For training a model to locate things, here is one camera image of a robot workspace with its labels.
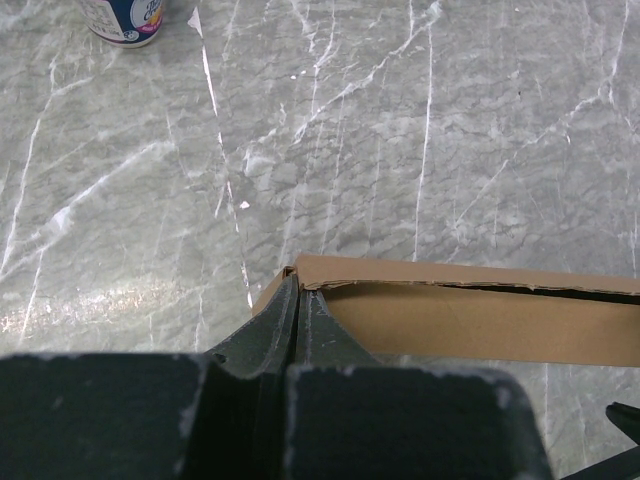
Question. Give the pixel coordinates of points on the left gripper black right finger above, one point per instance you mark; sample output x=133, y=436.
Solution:
x=349, y=417

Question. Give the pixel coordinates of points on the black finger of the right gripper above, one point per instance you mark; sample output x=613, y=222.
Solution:
x=625, y=465

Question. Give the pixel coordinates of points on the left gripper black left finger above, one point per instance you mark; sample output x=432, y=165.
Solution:
x=210, y=415

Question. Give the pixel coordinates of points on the brown cardboard box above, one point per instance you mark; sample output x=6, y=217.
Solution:
x=444, y=310

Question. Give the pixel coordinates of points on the small white yogurt cup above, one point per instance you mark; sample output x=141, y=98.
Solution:
x=123, y=23

